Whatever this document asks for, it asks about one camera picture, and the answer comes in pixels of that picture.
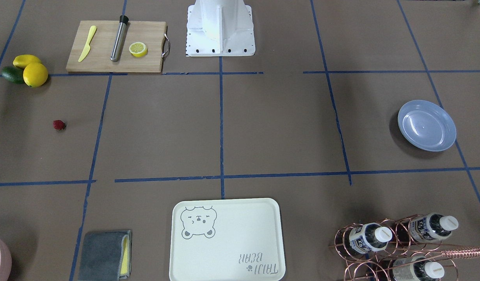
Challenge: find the red strawberry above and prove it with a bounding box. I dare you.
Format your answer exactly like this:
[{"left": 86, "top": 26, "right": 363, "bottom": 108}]
[{"left": 53, "top": 120, "right": 67, "bottom": 130}]

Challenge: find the blue plate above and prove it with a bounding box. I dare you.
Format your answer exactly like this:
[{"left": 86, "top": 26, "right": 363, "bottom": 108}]
[{"left": 397, "top": 100, "right": 457, "bottom": 152}]

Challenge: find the cream bear tray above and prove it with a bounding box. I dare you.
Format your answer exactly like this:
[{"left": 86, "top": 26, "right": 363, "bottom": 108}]
[{"left": 169, "top": 198, "right": 286, "bottom": 281}]

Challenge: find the lemon half slice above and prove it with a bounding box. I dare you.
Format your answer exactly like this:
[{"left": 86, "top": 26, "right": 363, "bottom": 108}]
[{"left": 129, "top": 42, "right": 148, "bottom": 57}]

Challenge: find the dark drink bottle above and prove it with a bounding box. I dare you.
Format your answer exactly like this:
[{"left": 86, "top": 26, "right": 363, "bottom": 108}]
[
  {"left": 408, "top": 212, "right": 459, "bottom": 243},
  {"left": 389, "top": 256, "right": 445, "bottom": 281},
  {"left": 343, "top": 222, "right": 393, "bottom": 257}
]

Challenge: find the bamboo cutting board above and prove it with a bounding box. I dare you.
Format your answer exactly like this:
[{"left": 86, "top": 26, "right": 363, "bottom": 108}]
[{"left": 66, "top": 21, "right": 169, "bottom": 73}]

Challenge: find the steel muddler black tip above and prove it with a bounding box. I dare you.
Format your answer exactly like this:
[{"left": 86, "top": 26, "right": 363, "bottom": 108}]
[{"left": 110, "top": 15, "right": 129, "bottom": 62}]

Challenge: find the yellow sponge cloth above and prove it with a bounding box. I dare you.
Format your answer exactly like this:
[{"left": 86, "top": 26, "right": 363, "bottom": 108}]
[{"left": 119, "top": 235, "right": 131, "bottom": 279}]

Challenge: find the grey folded cloth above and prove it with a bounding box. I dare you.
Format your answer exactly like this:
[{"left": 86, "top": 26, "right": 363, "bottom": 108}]
[{"left": 78, "top": 229, "right": 132, "bottom": 281}]

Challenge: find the yellow plastic knife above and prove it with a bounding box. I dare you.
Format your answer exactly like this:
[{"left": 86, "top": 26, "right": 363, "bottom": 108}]
[{"left": 78, "top": 25, "right": 97, "bottom": 62}]

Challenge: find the round yellow lemon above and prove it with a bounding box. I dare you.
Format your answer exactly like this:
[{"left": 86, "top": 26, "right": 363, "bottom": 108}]
[{"left": 23, "top": 62, "right": 49, "bottom": 87}]

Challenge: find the dark drink bottle front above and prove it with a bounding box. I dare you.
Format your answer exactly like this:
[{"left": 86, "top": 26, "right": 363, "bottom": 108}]
[{"left": 389, "top": 256, "right": 445, "bottom": 281}]

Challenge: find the oval yellow lemon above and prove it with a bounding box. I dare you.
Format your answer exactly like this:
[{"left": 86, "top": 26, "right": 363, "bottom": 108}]
[{"left": 13, "top": 54, "right": 42, "bottom": 69}]

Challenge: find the green lime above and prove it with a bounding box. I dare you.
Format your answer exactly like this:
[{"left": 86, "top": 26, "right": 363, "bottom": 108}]
[{"left": 1, "top": 66, "right": 25, "bottom": 85}]

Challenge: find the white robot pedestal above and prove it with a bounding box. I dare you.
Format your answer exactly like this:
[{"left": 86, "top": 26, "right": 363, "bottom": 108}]
[{"left": 185, "top": 0, "right": 256, "bottom": 57}]

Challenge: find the copper wire bottle rack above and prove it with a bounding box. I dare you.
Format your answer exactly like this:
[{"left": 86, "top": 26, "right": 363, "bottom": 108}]
[{"left": 329, "top": 215, "right": 480, "bottom": 281}]

